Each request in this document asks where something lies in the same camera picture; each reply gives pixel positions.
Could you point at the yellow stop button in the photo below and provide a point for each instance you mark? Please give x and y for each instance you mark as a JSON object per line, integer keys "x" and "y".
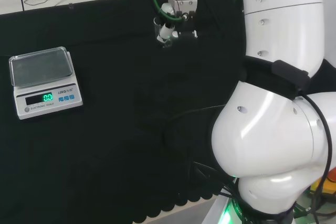
{"x": 329, "y": 182}

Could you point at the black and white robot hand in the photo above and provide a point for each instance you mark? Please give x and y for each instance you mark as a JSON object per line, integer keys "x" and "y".
{"x": 183, "y": 4}

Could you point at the black bench cloth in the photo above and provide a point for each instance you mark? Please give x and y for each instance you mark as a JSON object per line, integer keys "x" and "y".
{"x": 118, "y": 103}

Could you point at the small clear glass beaker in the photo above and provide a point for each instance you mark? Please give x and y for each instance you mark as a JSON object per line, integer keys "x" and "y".
{"x": 157, "y": 26}

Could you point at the white electronic balance steel pan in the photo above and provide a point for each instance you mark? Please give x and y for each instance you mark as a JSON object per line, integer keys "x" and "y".
{"x": 42, "y": 77}

